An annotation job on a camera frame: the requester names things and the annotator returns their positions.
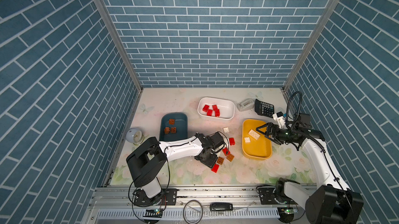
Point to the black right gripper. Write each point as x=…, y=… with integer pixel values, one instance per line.
x=270, y=126

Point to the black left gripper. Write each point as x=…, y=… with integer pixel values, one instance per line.
x=212, y=162

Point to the cream long lego brick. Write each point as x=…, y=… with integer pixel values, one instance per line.
x=254, y=134

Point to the red lego brick pair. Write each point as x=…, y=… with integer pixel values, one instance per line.
x=216, y=111

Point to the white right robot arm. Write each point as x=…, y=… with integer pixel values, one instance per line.
x=333, y=202

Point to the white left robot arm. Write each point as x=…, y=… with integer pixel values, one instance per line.
x=146, y=161

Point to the brown lego brick low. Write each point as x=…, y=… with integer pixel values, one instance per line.
x=220, y=160

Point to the yellow plastic bin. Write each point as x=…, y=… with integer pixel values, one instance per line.
x=260, y=149

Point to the brown lego brick right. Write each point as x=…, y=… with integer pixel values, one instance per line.
x=230, y=157

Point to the red lego brick front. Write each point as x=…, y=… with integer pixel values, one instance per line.
x=215, y=168

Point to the black desk calculator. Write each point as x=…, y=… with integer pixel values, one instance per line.
x=264, y=109

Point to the white plastic bin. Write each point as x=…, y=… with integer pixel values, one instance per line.
x=226, y=107

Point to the grey tape dispenser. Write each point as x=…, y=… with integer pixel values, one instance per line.
x=246, y=105

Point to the dark teal plastic bin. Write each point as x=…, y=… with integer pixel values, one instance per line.
x=178, y=131

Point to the small round alarm clock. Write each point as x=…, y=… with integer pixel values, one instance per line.
x=134, y=136

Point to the black remote on rail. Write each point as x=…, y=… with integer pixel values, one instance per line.
x=221, y=206

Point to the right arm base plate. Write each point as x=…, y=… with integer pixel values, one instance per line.
x=266, y=195

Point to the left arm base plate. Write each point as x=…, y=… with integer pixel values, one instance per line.
x=165, y=197

